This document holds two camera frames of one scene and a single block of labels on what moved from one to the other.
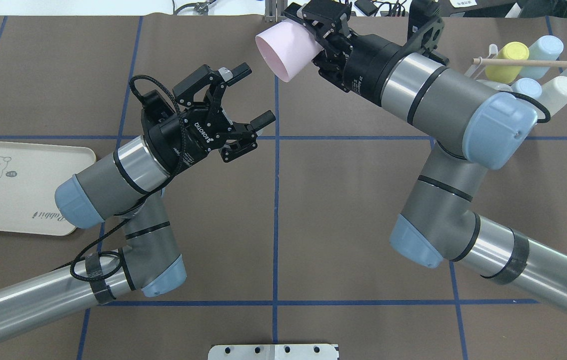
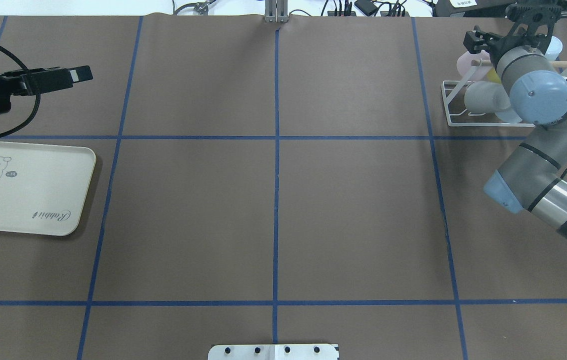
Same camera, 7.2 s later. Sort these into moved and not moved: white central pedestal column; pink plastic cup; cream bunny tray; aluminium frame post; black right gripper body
Moved: pink plastic cup; black right gripper body
Not moved: aluminium frame post; cream bunny tray; white central pedestal column
